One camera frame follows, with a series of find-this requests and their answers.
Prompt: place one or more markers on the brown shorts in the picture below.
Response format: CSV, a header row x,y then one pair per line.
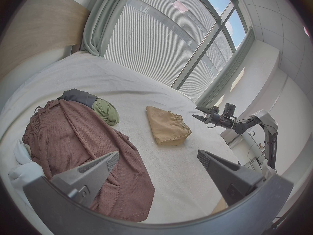
x,y
85,143

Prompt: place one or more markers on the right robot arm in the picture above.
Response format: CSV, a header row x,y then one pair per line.
x,y
266,119

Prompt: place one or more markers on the bed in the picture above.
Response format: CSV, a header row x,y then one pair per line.
x,y
159,87

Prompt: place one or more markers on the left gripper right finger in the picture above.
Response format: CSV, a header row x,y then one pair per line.
x,y
234,185

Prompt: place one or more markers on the tan shorts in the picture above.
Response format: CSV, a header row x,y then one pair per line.
x,y
166,128

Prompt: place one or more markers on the green garment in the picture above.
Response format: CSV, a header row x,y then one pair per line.
x,y
106,112

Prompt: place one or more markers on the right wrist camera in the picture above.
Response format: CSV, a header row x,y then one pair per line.
x,y
229,109

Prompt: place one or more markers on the pale grey garment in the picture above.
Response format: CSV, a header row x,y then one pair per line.
x,y
22,160

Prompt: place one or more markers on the black garment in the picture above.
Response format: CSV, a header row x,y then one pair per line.
x,y
75,97

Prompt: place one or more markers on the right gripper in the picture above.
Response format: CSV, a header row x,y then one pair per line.
x,y
216,119

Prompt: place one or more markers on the grey-green curtain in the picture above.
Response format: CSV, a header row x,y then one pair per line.
x,y
100,28

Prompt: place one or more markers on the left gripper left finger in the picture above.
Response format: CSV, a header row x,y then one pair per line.
x,y
85,187

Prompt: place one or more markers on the window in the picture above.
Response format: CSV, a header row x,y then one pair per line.
x,y
159,38

